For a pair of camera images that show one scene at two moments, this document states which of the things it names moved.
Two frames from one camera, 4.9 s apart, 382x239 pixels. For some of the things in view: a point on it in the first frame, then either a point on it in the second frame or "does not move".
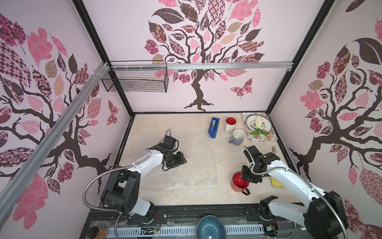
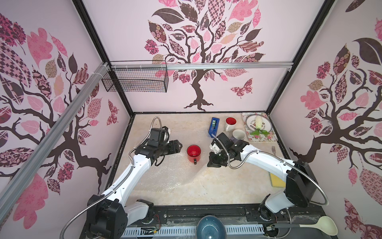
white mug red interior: [230, 123] does not move
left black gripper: [181, 161] -> [175, 147]
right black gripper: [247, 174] -> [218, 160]
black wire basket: [137, 76] does not move
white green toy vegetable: [258, 123] does not move
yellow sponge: [276, 183] does not move
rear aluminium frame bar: [204, 65] does not move
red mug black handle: [238, 184] -> [194, 153]
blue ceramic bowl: [211, 227] does not move
